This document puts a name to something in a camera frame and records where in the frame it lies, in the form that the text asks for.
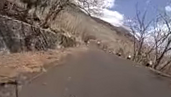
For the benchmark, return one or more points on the grey asphalt road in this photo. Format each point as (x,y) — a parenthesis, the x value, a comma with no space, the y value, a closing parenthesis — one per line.
(107,85)

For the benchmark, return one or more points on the grey stone retaining wall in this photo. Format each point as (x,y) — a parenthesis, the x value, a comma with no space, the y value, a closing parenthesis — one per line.
(5,33)

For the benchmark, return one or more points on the dry leaf-strewn verge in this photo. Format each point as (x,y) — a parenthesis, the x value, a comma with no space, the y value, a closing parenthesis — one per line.
(12,66)

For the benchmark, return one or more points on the robot's own part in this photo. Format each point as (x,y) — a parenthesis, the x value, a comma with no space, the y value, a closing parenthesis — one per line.
(6,89)

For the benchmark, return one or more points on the row of white-topped marker stones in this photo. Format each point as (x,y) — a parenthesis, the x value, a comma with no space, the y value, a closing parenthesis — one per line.
(129,57)

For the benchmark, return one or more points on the dry brown hillside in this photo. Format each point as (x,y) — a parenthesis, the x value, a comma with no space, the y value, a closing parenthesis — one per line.
(87,26)

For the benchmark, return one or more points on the row of bare trees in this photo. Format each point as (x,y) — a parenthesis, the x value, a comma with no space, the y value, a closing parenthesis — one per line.
(169,39)
(57,2)

